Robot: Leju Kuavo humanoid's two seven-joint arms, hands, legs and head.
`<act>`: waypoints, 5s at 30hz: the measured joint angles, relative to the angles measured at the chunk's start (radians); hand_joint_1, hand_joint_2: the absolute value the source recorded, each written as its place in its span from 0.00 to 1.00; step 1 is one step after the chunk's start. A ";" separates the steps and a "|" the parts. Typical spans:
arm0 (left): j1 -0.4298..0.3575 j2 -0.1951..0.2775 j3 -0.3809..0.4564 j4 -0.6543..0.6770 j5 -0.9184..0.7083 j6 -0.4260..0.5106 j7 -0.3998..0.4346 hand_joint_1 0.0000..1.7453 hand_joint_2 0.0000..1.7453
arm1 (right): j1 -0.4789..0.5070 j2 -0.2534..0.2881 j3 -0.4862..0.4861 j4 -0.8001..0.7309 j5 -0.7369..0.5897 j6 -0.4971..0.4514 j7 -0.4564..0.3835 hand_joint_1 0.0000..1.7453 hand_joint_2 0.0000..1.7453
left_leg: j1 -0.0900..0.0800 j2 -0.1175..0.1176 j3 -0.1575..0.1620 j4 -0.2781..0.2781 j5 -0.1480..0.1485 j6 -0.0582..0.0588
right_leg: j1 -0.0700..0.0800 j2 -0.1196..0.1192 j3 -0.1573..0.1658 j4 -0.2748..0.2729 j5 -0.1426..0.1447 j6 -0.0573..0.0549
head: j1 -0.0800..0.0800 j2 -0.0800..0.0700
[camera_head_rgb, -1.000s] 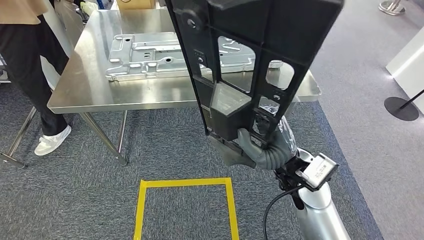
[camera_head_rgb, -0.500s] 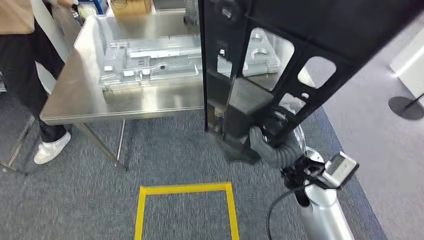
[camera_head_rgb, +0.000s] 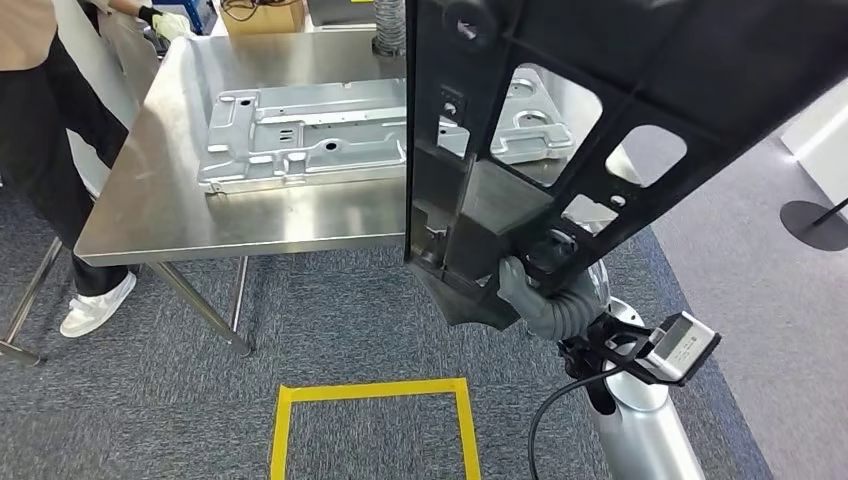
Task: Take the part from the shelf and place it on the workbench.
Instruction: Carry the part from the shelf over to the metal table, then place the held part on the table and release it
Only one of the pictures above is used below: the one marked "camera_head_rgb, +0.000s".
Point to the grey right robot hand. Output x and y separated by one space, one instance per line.
513 285

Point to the black plastic frame part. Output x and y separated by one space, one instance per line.
662 66

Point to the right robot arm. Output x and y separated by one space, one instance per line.
636 430

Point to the stainless steel workbench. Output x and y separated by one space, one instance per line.
199 218

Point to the stamped grey metal plate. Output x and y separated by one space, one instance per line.
318 142

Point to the black round stand base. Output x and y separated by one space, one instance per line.
808 232

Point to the grey laptop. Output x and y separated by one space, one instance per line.
338 12

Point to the white platform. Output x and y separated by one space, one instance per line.
825 146

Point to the cardboard box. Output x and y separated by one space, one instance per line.
265 20

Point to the person's white shoe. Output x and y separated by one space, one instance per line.
93 311

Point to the person's gloved hand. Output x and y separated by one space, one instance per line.
172 25

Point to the grey sheet panel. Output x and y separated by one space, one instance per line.
106 79

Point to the person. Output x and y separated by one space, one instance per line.
40 132

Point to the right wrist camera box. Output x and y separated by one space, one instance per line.
682 344

